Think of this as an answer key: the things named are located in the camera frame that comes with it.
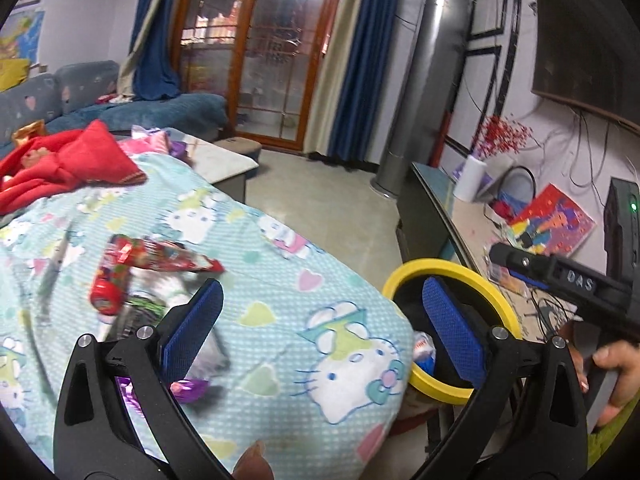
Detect person's right hand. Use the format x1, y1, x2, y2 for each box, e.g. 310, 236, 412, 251
570, 337, 640, 429

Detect white blue snack packet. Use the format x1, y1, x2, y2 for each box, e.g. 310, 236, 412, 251
412, 331, 437, 377

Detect green cushion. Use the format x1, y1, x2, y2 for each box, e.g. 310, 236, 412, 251
587, 409, 632, 467

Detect wall television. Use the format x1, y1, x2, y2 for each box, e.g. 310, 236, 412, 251
530, 0, 640, 137

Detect blue grey sofa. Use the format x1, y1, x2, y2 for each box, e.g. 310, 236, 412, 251
0, 60, 229, 149

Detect wooden sliding glass door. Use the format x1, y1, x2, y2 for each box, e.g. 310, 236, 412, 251
172, 0, 347, 152

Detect gold box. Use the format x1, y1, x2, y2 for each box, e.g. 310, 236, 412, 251
12, 120, 47, 146

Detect hanging wall cables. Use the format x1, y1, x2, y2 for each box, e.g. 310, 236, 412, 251
545, 104, 640, 197

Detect white paper roll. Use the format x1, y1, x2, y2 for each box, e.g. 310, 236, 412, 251
452, 155, 487, 204

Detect black cable loop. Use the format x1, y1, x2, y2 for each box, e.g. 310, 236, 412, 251
492, 165, 539, 222

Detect purple foil wrapper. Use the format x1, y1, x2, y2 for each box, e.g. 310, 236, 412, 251
114, 373, 212, 411

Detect black wall frame moulding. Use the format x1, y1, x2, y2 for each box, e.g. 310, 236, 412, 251
444, 0, 539, 157

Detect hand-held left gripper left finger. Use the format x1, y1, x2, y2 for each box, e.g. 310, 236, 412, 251
54, 279, 234, 480

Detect marble top coffee table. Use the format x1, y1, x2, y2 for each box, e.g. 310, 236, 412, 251
165, 130, 261, 206

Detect dark green wrapper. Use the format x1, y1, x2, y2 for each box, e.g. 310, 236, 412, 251
117, 293, 169, 332

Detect tangled black cables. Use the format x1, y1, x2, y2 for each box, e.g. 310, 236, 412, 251
529, 284, 582, 342

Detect white printed plastic bag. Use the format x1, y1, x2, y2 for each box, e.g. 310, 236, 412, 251
144, 272, 202, 312

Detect dark round stool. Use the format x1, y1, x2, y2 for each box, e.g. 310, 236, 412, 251
215, 137, 264, 162

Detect silver tower air conditioner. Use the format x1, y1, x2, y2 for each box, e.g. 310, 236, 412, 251
370, 0, 474, 202

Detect red snack bag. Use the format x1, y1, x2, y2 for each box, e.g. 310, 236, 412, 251
89, 234, 224, 317

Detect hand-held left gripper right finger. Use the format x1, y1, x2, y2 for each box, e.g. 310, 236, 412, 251
415, 276, 589, 480

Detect beige curtain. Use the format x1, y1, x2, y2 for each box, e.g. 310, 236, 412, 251
304, 0, 372, 154
117, 0, 174, 99

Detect yellow pillow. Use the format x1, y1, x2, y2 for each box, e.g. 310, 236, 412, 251
0, 58, 31, 92

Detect pale white plastic bag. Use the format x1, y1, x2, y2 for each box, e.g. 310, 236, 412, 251
187, 332, 229, 379

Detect red berry branches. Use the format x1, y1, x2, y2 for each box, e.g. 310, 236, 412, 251
472, 115, 534, 162

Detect blue curtain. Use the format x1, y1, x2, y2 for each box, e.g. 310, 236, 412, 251
132, 0, 184, 101
327, 0, 404, 164

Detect person's left hand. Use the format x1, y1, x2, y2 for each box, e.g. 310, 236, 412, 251
233, 439, 275, 480

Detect pink cloth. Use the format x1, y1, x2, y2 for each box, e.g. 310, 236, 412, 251
119, 129, 172, 157

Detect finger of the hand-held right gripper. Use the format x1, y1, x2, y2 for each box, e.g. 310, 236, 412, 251
488, 242, 557, 282
507, 270, 550, 292

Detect red blanket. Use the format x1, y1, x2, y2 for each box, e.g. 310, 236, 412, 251
0, 120, 149, 214

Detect country map poster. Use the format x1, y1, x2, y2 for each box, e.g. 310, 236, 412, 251
0, 10, 46, 69

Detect yellow rimmed waste bin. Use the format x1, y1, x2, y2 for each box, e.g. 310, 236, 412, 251
382, 257, 517, 438

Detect cartoon cat printed blanket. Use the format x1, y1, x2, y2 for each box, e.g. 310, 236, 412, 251
0, 152, 417, 480

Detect colourful picture book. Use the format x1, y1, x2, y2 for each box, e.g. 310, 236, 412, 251
505, 182, 596, 257

